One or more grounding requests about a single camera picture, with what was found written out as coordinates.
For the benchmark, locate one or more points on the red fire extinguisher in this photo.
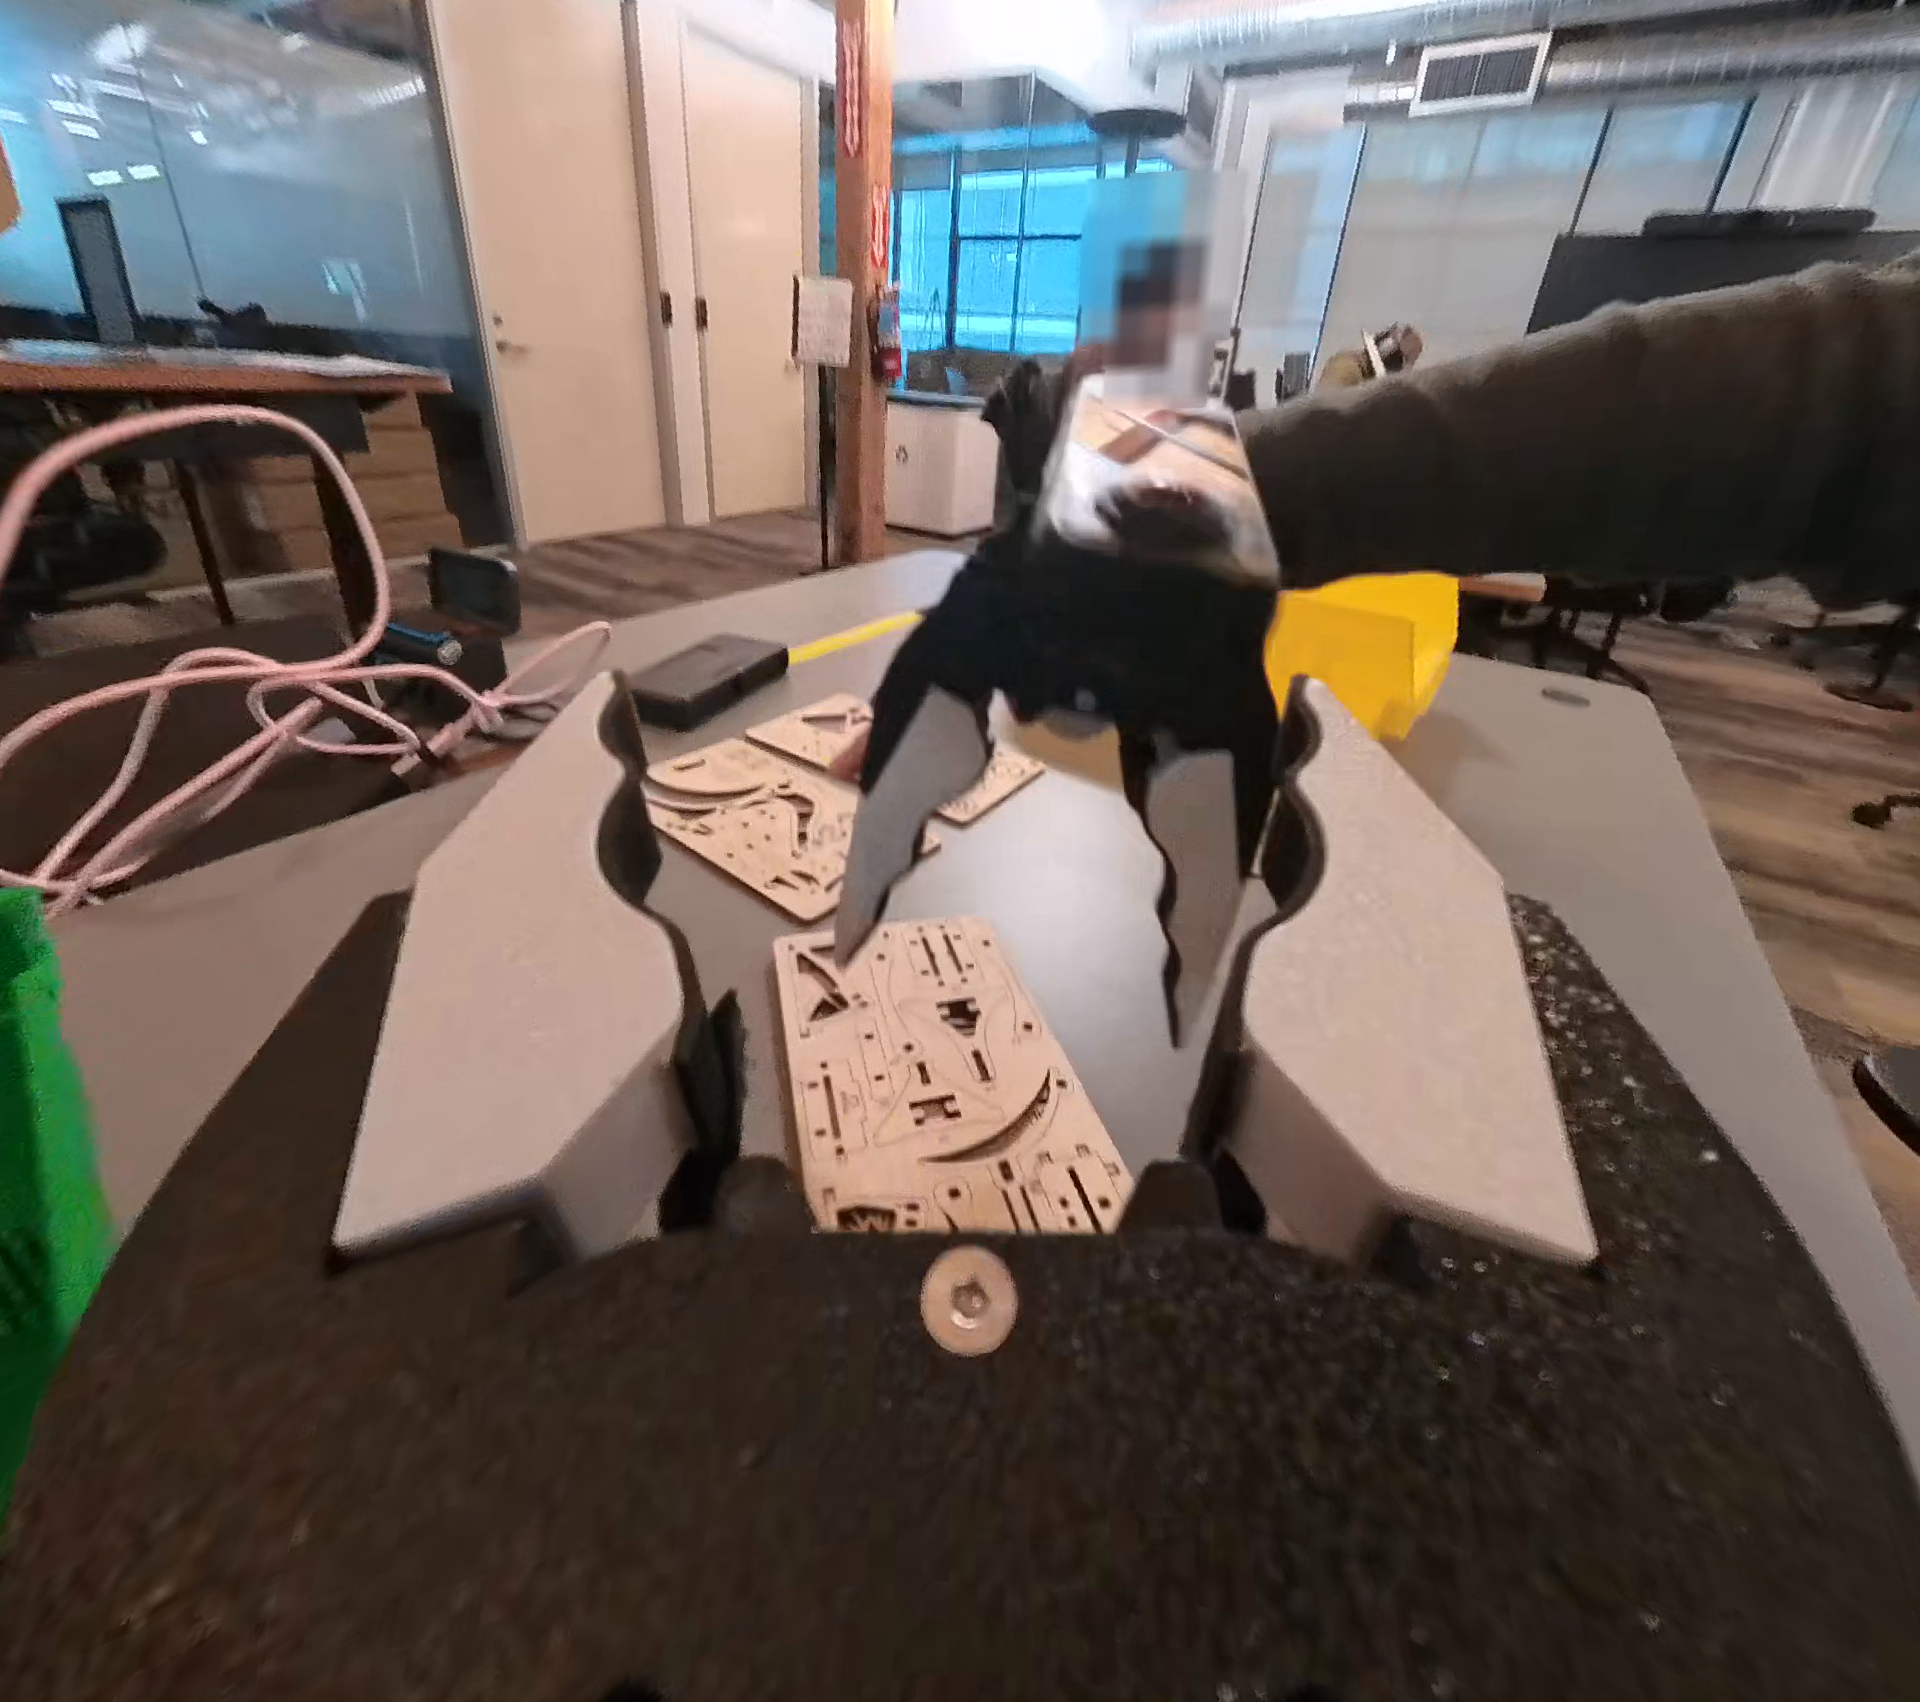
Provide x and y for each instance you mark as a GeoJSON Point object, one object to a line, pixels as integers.
{"type": "Point", "coordinates": [885, 344]}

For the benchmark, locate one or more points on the yellow plastic bin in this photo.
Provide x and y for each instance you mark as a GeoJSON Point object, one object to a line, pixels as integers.
{"type": "Point", "coordinates": [1365, 650]}

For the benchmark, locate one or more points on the black flat box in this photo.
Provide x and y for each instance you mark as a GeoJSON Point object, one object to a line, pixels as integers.
{"type": "Point", "coordinates": [707, 678]}

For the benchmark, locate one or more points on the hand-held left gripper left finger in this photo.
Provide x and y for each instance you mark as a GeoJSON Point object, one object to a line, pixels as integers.
{"type": "Point", "coordinates": [511, 1027]}

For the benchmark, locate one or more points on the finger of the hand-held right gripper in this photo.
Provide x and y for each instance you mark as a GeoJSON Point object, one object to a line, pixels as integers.
{"type": "Point", "coordinates": [916, 802]}
{"type": "Point", "coordinates": [1202, 863]}

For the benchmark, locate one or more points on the laser-cut wooden part sheet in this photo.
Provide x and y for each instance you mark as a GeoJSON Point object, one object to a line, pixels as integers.
{"type": "Point", "coordinates": [811, 728]}
{"type": "Point", "coordinates": [842, 1130]}
{"type": "Point", "coordinates": [753, 863]}

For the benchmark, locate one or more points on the wooden post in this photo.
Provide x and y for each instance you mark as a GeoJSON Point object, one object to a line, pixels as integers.
{"type": "Point", "coordinates": [865, 83]}

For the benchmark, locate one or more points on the green plastic bin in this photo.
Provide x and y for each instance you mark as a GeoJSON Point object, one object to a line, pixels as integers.
{"type": "Point", "coordinates": [44, 1207]}

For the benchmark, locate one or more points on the small black blue device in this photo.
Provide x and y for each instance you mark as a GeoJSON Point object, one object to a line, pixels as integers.
{"type": "Point", "coordinates": [473, 592]}

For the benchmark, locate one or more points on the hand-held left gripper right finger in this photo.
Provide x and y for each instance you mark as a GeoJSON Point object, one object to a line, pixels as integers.
{"type": "Point", "coordinates": [1396, 1027]}

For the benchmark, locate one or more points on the wooden desk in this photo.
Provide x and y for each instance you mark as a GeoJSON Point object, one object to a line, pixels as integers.
{"type": "Point", "coordinates": [225, 376]}

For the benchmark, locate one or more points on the white door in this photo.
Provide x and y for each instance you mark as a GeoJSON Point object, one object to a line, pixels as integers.
{"type": "Point", "coordinates": [555, 232]}
{"type": "Point", "coordinates": [753, 276]}

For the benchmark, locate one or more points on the white cabinet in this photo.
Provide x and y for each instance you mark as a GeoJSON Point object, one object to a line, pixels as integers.
{"type": "Point", "coordinates": [939, 473]}

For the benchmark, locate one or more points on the paper sign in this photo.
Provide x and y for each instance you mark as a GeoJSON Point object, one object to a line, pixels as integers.
{"type": "Point", "coordinates": [823, 322]}

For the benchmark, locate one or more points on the black wall screen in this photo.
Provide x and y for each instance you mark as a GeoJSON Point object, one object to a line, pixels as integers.
{"type": "Point", "coordinates": [1650, 261]}

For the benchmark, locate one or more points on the person's right forearm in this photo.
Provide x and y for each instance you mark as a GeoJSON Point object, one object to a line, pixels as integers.
{"type": "Point", "coordinates": [1576, 456]}

